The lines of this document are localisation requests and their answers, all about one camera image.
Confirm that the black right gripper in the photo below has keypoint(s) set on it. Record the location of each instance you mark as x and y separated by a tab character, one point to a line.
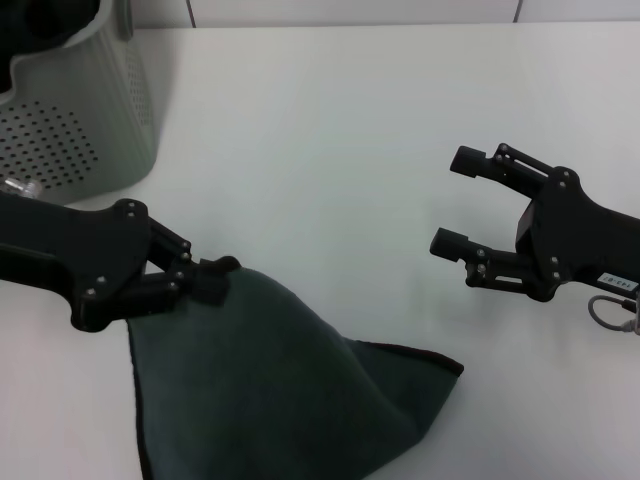
575	235

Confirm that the grey perforated storage box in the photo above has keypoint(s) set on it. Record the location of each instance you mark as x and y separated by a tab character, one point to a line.
75	100

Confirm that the yellow and green black-edged towel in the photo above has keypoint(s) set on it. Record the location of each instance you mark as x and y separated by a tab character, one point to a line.
240	375

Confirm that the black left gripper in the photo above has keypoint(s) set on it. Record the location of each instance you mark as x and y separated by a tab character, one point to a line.
75	250

